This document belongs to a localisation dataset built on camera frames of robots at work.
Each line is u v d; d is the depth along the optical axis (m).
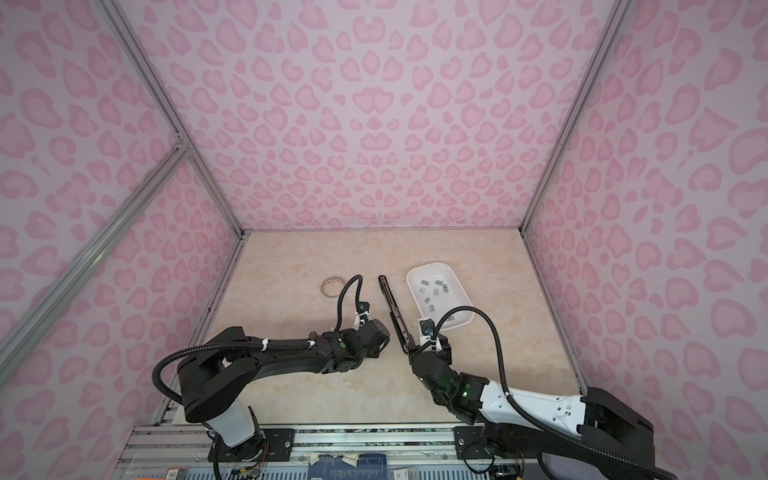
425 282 1.04
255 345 0.49
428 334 0.67
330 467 0.69
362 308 0.78
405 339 0.89
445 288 1.03
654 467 0.38
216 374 0.47
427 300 1.00
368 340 0.68
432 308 0.98
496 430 0.64
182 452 0.73
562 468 0.68
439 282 1.04
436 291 1.01
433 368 0.60
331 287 1.03
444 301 1.00
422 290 1.02
